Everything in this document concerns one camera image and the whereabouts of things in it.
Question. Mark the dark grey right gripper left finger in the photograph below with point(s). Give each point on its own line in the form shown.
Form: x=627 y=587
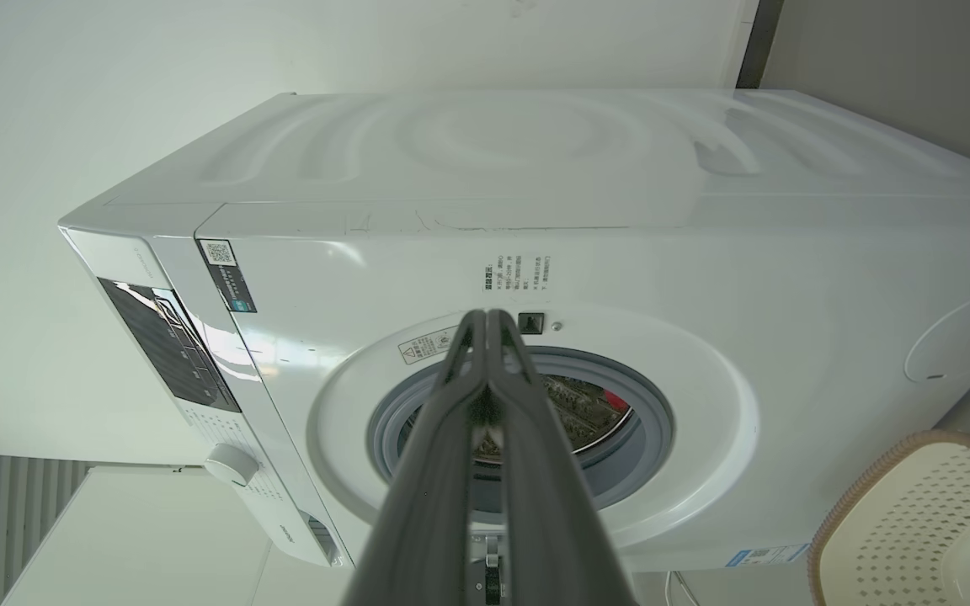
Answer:
x=426 y=488

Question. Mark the black glossy control display panel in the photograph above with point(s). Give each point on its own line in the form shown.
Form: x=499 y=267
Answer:
x=169 y=345

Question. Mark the stainless steel washing machine drum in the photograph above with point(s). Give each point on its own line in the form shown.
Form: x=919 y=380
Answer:
x=578 y=414

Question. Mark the white washing machine dial knob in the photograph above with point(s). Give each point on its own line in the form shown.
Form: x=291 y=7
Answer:
x=231 y=465

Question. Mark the white front-load washing machine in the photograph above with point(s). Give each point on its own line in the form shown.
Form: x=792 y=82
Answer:
x=704 y=252

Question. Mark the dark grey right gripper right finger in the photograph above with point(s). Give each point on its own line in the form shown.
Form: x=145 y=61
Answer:
x=544 y=505

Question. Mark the cream perforated laundry basket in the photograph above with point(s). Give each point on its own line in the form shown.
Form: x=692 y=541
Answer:
x=914 y=530

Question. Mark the grey rubber door gasket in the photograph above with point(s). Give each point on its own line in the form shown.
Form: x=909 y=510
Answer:
x=655 y=429

